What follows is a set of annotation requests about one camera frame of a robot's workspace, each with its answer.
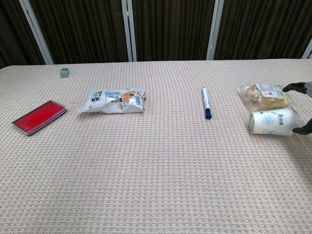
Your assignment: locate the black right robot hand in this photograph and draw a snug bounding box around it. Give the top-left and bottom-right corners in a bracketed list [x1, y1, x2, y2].
[282, 81, 312, 135]

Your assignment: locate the white paper cup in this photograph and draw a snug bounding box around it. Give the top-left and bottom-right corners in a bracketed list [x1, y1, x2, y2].
[249, 107, 296, 136]

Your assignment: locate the clear bag of bread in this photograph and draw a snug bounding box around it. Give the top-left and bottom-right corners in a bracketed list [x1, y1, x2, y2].
[238, 83, 300, 112]

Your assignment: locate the white marker with blue cap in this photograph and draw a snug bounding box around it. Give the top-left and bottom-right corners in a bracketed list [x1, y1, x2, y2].
[200, 86, 213, 120]

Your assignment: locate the checkered woven tablecloth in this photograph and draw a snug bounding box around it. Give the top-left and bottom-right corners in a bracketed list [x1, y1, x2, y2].
[0, 58, 312, 234]

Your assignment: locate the white snack chip bag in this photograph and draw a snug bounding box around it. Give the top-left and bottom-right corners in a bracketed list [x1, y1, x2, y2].
[77, 87, 147, 115]

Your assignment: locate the red ink stamp pad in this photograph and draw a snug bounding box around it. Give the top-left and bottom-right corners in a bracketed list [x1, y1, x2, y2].
[12, 99, 68, 137]

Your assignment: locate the white partition frame post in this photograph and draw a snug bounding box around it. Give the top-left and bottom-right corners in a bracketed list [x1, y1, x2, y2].
[206, 0, 225, 61]
[121, 0, 137, 62]
[301, 38, 312, 60]
[19, 0, 55, 65]

